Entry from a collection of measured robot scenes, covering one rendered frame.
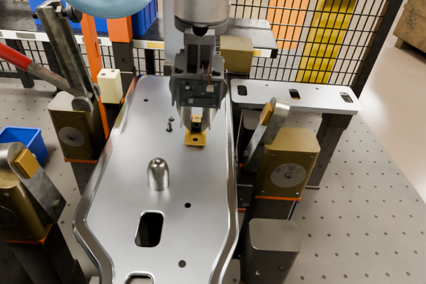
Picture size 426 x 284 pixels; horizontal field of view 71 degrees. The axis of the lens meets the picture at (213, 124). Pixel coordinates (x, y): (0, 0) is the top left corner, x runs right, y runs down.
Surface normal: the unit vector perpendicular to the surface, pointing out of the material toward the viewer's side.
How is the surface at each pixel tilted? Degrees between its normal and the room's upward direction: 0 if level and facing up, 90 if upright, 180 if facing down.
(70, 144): 90
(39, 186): 78
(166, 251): 0
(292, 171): 90
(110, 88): 90
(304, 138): 0
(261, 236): 0
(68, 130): 90
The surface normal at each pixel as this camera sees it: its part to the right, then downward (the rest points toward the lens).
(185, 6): -0.45, 0.55
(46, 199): 0.99, -0.10
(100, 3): 0.23, 0.60
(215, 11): 0.50, 0.59
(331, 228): 0.07, -0.78
